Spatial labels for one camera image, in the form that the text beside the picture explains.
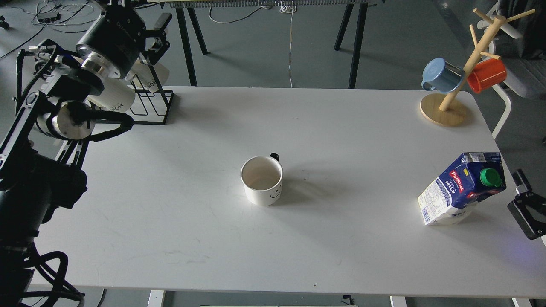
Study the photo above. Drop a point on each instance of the white mug on rack rear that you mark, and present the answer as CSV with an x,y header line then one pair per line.
x,y
142,77

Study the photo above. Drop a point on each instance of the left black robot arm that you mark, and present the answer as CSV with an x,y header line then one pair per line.
x,y
43,152

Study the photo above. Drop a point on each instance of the wooden mug tree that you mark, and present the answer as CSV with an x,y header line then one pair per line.
x,y
444,109

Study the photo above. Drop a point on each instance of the blue mug on tree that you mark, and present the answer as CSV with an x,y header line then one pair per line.
x,y
442,76

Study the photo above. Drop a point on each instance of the white smiley face mug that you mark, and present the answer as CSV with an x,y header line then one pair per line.
x,y
262,178

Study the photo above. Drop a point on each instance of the blue white milk carton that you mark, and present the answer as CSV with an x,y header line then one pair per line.
x,y
470,179

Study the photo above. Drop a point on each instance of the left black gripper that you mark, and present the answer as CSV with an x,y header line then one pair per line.
x,y
118,36

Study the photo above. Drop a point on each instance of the white mug on rack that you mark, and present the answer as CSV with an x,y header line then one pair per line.
x,y
142,77
116,96

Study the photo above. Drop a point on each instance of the black wire mug rack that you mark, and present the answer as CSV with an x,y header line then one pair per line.
x,y
149,108

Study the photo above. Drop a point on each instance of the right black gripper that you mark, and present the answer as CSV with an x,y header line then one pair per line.
x,y
527,208

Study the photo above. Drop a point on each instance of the orange mug on tree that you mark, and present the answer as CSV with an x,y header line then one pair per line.
x,y
486,74

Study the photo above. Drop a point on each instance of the white mug on rack front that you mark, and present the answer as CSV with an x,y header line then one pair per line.
x,y
116,96

